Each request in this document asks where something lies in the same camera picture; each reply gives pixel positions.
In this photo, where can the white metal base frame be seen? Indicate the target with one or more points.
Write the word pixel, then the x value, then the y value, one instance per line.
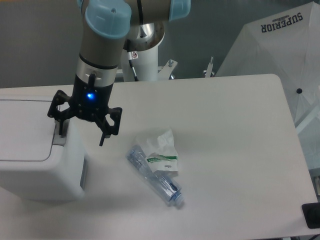
pixel 167 71

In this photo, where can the white green plastic bag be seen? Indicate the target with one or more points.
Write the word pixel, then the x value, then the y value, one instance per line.
pixel 158 147

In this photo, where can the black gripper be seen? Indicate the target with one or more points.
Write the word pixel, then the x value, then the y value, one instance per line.
pixel 91 97

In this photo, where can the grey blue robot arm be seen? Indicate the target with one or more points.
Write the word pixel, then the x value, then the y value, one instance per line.
pixel 106 25

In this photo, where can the clear plastic water bottle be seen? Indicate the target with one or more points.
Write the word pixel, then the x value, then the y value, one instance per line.
pixel 160 182

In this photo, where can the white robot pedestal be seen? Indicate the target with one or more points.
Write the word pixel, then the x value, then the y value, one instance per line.
pixel 139 58

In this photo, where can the white umbrella with lettering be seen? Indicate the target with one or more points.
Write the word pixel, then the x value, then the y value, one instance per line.
pixel 286 44

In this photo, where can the black device at table edge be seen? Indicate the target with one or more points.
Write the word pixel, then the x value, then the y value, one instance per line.
pixel 311 212

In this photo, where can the white plastic trash can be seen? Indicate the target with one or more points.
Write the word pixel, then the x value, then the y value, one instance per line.
pixel 36 161

